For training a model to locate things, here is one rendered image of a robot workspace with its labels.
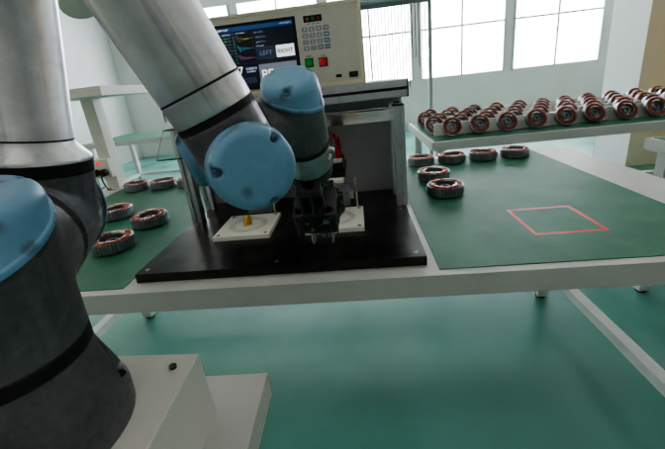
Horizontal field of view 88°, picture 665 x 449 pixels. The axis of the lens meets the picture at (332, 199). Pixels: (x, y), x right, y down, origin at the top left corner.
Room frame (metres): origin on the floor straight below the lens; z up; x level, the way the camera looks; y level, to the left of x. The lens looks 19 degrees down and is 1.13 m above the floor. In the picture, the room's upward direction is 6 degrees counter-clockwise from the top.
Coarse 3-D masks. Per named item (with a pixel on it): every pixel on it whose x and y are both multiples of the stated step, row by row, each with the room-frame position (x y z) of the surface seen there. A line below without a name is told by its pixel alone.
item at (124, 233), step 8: (112, 232) 0.94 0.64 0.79; (120, 232) 0.94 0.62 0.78; (128, 232) 0.92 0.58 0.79; (104, 240) 0.92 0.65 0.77; (112, 240) 0.87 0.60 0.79; (120, 240) 0.88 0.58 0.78; (128, 240) 0.89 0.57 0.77; (136, 240) 0.93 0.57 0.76; (96, 248) 0.86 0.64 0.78; (104, 248) 0.85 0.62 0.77; (112, 248) 0.86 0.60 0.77; (120, 248) 0.87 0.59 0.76
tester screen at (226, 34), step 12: (264, 24) 1.01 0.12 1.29; (276, 24) 1.01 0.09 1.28; (288, 24) 1.01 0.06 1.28; (228, 36) 1.02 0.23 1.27; (240, 36) 1.02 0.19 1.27; (252, 36) 1.02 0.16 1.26; (264, 36) 1.01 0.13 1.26; (276, 36) 1.01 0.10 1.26; (288, 36) 1.01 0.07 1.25; (228, 48) 1.02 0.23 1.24; (240, 48) 1.02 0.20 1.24; (252, 48) 1.02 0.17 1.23; (240, 60) 1.02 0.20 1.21; (252, 60) 1.02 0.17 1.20; (264, 60) 1.01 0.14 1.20; (276, 60) 1.01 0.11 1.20; (288, 60) 1.01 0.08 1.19; (252, 72) 1.02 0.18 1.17; (252, 84) 1.02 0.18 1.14
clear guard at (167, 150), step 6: (162, 132) 0.80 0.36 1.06; (168, 132) 0.80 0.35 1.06; (174, 132) 0.80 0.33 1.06; (162, 138) 0.79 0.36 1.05; (168, 138) 0.79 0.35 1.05; (174, 138) 0.78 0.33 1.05; (162, 144) 0.78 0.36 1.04; (168, 144) 0.77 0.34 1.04; (174, 144) 0.77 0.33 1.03; (162, 150) 0.76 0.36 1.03; (168, 150) 0.76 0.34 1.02; (174, 150) 0.76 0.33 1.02; (162, 156) 0.75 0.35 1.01; (168, 156) 0.75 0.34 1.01; (174, 156) 0.75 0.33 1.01; (180, 156) 0.75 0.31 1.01
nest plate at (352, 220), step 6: (348, 210) 0.92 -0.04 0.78; (354, 210) 0.91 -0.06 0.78; (360, 210) 0.90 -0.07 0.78; (342, 216) 0.87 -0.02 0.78; (348, 216) 0.87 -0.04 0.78; (354, 216) 0.87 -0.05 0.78; (360, 216) 0.86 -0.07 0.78; (342, 222) 0.83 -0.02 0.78; (348, 222) 0.83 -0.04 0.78; (354, 222) 0.82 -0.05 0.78; (360, 222) 0.82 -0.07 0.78; (342, 228) 0.79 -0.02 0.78; (348, 228) 0.79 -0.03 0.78; (354, 228) 0.79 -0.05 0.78; (360, 228) 0.79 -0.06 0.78; (306, 234) 0.80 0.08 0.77
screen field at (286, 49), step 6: (258, 48) 1.01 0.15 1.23; (264, 48) 1.01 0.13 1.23; (270, 48) 1.01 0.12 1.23; (276, 48) 1.01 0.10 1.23; (282, 48) 1.01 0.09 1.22; (288, 48) 1.01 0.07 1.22; (294, 48) 1.00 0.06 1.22; (258, 54) 1.01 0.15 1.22; (264, 54) 1.01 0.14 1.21; (270, 54) 1.01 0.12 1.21; (276, 54) 1.01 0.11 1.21; (282, 54) 1.01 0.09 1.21; (288, 54) 1.01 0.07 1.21; (294, 54) 1.00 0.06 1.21
